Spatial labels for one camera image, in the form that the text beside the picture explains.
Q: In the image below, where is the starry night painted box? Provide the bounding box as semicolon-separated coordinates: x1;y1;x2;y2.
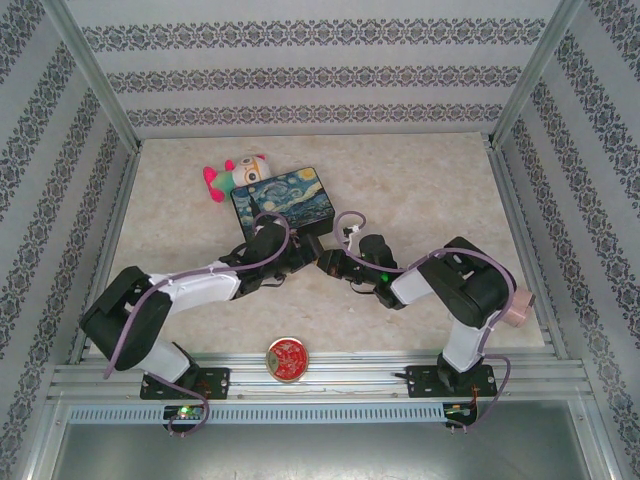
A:
229;165;337;242

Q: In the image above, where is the plush toy with glasses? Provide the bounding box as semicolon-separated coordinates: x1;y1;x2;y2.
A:
201;154;274;204

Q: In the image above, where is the red round tin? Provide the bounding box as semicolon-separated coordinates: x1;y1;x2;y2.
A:
264;336;311;385

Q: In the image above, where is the pink plastic object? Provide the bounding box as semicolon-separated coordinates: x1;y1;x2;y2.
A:
501;286;536;329

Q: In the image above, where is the aluminium mounting rail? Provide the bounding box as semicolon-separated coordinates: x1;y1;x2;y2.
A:
47;351;587;404

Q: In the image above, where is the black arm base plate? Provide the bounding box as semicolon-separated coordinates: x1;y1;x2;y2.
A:
139;367;232;401
405;364;496;400

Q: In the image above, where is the grey slotted cable duct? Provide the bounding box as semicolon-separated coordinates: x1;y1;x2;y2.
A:
66;402;449;426

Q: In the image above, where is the aluminium side rail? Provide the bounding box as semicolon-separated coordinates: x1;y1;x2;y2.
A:
67;148;145;365
486;143;567;359

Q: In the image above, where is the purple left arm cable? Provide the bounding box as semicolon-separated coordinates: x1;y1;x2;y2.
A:
102;211;293;441

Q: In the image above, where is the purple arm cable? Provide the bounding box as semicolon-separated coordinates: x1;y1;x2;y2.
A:
334;210;519;435
102;211;293;441

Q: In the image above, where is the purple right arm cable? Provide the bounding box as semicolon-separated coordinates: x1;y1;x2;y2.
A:
334;210;519;435

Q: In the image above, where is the aluminium frame post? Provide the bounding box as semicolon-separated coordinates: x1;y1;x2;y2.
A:
488;0;586;149
39;0;145;151

